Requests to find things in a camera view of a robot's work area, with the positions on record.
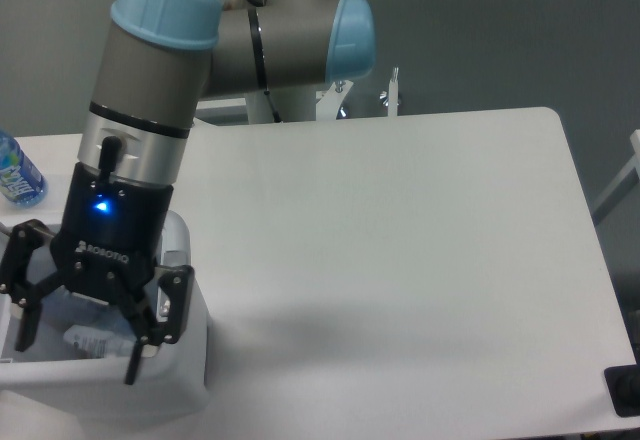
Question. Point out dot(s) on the blue labelled drink bottle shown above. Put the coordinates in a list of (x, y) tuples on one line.
[(22, 183)]

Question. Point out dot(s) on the black clamp at table edge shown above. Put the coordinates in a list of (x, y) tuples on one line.
[(623, 386)]

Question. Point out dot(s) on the white plastic trash can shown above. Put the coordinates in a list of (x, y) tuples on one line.
[(171, 377)]

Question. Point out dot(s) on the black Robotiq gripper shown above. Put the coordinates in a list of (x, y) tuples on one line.
[(107, 227)]

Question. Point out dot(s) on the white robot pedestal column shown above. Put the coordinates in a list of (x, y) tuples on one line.
[(294, 104)]

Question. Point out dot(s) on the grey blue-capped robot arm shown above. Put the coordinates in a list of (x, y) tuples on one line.
[(161, 57)]

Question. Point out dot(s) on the white frame at right edge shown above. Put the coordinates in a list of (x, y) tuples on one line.
[(621, 185)]

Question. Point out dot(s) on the crushed clear plastic water bottle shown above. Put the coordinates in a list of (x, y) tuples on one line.
[(93, 329)]

